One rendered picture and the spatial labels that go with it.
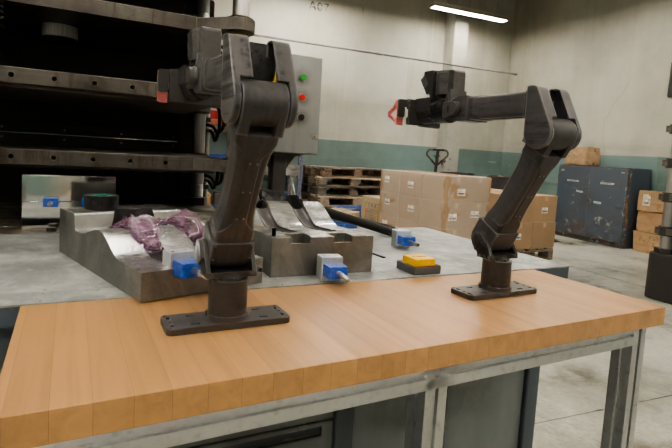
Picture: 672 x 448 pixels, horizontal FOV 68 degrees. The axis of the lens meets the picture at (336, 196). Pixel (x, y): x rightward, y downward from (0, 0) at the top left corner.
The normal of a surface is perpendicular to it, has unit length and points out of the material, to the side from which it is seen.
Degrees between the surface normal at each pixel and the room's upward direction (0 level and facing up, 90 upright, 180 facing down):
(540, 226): 90
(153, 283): 90
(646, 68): 90
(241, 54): 64
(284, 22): 90
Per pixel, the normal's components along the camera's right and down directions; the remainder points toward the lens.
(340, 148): 0.39, 0.10
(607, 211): -0.91, -0.02
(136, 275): -0.73, 0.02
